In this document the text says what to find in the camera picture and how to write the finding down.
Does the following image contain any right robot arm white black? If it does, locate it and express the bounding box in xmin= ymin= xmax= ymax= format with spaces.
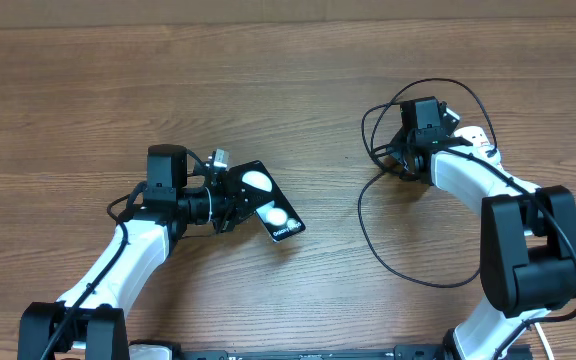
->
xmin=385 ymin=97 xmax=576 ymax=359

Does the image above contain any black Galaxy smartphone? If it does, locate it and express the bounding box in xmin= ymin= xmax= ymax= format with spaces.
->
xmin=225 ymin=160 xmax=306 ymax=243

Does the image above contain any black USB charging cable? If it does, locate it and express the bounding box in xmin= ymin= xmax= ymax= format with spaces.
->
xmin=357 ymin=77 xmax=501 ymax=290

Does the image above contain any white USB charger adapter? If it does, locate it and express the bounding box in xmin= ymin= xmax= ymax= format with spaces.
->
xmin=454 ymin=126 xmax=503 ymax=169

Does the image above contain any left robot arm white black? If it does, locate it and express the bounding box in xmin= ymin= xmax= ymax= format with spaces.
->
xmin=17 ymin=144 xmax=237 ymax=360

